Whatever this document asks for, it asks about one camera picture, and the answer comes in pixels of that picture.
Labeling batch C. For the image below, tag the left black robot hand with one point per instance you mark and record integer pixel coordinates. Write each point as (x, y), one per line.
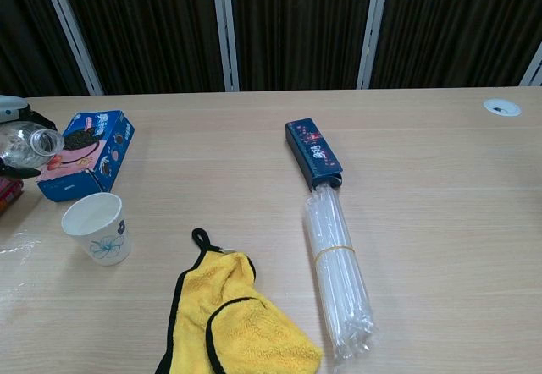
(38, 117)

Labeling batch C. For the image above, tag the transparent water bottle green label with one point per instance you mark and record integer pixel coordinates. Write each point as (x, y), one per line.
(23, 145)

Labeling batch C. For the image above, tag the white paper cup blue flower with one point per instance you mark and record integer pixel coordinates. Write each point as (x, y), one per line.
(106, 243)

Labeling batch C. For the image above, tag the blue pink cookie box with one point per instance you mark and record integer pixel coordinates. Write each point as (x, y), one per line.
(84, 166)

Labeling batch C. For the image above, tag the red snack packet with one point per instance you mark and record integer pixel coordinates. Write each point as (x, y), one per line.
(8, 194)

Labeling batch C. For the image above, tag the dark blue straw box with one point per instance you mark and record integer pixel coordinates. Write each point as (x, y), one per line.
(315, 154)

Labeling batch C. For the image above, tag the yellow cloth black trim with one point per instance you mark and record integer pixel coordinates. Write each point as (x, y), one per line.
(237, 327)

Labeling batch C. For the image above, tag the yellow rubber band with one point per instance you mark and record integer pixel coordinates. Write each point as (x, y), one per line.
(334, 248)

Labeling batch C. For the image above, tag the clear straws plastic pack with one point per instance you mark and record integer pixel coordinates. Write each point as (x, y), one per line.
(339, 281)

